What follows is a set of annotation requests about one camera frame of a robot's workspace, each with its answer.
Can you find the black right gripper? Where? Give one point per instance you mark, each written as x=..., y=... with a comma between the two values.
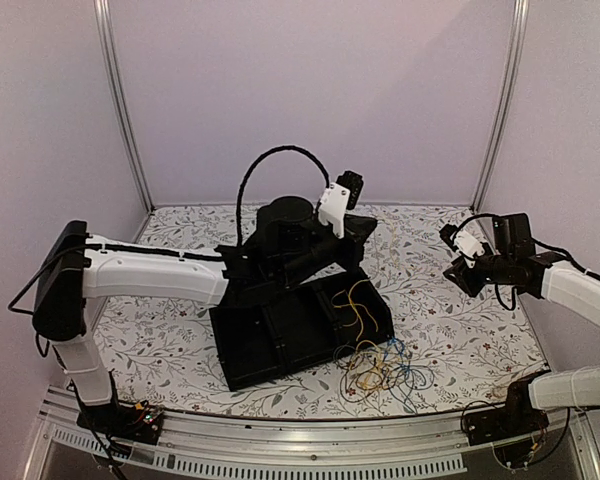
x=471, y=287

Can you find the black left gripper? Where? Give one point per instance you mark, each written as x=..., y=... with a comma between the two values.
x=353, y=226

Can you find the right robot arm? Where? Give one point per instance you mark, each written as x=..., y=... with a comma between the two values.
x=545, y=272

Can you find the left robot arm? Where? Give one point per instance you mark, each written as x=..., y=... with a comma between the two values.
x=81, y=266

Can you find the floral table mat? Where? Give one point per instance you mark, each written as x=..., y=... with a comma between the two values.
x=394, y=337

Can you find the black three-compartment tray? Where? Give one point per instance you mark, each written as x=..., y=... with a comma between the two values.
x=321, y=320

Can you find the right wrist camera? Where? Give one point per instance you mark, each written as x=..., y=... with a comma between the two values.
x=469, y=248

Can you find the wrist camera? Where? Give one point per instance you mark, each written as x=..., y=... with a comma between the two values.
x=339, y=197
x=469, y=248

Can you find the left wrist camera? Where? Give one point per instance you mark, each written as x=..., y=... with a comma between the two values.
x=339, y=197

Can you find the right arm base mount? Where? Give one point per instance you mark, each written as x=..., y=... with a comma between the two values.
x=516, y=435

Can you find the aluminium front rail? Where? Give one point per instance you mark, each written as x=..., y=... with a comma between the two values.
x=196, y=445

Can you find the right aluminium frame post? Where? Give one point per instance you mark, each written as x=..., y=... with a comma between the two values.
x=511, y=69

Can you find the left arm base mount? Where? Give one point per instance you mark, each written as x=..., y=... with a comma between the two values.
x=139, y=423

